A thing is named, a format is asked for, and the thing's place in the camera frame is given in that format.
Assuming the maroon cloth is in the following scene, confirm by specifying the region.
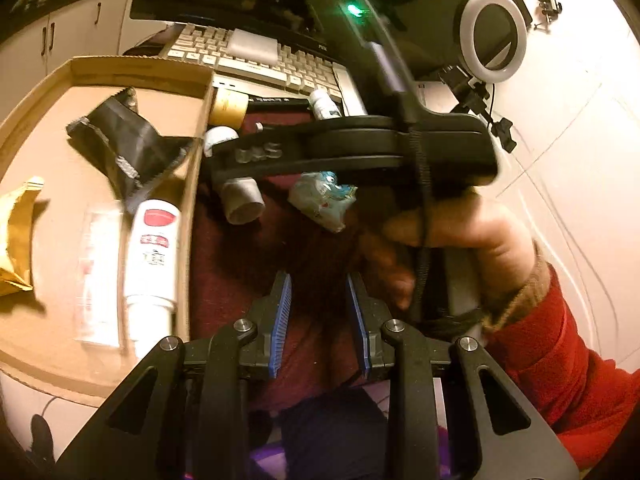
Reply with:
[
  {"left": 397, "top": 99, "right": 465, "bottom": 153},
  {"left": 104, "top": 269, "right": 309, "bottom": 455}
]
[{"left": 190, "top": 110, "right": 401, "bottom": 396}]

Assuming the white kitchen cabinet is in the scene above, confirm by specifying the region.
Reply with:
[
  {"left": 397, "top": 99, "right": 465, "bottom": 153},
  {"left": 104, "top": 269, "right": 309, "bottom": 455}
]
[{"left": 0, "top": 0, "right": 138, "bottom": 126}]

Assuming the black tissue packet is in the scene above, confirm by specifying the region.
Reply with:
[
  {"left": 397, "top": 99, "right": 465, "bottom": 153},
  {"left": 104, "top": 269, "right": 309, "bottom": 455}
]
[{"left": 66, "top": 87, "right": 196, "bottom": 216}]

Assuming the masking tape roll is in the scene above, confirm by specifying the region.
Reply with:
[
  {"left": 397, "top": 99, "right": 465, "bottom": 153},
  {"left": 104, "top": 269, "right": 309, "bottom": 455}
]
[{"left": 209, "top": 87, "right": 249, "bottom": 127}]

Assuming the white foam block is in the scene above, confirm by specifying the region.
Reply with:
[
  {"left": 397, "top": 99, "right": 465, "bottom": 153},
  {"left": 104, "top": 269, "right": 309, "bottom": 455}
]
[{"left": 227, "top": 29, "right": 280, "bottom": 67}]

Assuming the white lined notepad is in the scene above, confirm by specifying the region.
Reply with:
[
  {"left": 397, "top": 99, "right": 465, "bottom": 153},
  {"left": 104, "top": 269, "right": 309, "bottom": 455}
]
[{"left": 332, "top": 67, "right": 368, "bottom": 116}]

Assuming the person's dark trouser leg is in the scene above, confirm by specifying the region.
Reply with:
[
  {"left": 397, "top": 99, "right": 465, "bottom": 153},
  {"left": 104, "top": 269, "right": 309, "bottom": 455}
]
[{"left": 277, "top": 390, "right": 396, "bottom": 480}]

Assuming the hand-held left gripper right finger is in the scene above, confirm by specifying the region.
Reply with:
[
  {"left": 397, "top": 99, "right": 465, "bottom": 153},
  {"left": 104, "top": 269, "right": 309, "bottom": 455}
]
[{"left": 346, "top": 271, "right": 581, "bottom": 480}]

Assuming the clear pink tube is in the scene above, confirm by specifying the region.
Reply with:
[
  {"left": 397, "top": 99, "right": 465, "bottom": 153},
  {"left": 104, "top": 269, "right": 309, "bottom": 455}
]
[{"left": 75, "top": 205, "right": 123, "bottom": 348}]

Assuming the cardboard box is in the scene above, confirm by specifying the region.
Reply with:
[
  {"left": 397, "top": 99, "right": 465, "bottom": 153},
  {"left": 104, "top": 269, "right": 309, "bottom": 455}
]
[{"left": 0, "top": 56, "right": 216, "bottom": 401}]

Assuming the gold snack packet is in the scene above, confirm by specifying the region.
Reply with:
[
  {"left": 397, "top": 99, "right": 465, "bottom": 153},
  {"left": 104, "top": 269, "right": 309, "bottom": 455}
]
[{"left": 0, "top": 176, "right": 46, "bottom": 297}]

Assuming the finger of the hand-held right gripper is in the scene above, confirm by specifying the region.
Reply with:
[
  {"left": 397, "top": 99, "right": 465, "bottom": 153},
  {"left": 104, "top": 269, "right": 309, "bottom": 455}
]
[{"left": 200, "top": 125, "right": 311, "bottom": 186}]

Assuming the black shoe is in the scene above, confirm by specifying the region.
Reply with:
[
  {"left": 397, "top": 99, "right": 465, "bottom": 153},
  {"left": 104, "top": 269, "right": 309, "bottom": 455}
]
[{"left": 30, "top": 414, "right": 56, "bottom": 466}]

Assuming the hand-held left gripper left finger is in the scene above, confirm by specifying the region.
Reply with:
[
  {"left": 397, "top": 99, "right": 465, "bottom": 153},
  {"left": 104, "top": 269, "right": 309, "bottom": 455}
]
[{"left": 50, "top": 270, "right": 293, "bottom": 480}]

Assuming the ring light with black stand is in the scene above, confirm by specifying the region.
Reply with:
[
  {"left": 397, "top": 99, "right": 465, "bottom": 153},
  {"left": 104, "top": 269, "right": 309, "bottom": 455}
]
[{"left": 437, "top": 0, "right": 530, "bottom": 155}]

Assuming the person's right hand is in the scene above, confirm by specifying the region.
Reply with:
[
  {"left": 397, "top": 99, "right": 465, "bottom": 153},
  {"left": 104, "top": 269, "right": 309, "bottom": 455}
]
[{"left": 360, "top": 187, "right": 538, "bottom": 326}]

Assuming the small white bottle grey label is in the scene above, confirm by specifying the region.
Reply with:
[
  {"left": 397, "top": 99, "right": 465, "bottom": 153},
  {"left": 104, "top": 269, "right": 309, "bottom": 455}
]
[{"left": 307, "top": 89, "right": 341, "bottom": 121}]

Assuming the white keyboard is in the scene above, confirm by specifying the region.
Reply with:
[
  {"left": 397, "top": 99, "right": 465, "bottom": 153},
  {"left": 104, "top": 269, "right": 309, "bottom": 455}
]
[{"left": 160, "top": 24, "right": 351, "bottom": 98}]

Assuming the white tube red label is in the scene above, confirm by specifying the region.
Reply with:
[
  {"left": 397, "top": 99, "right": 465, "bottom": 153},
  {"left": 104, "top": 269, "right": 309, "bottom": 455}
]
[{"left": 122, "top": 199, "right": 182, "bottom": 358}]

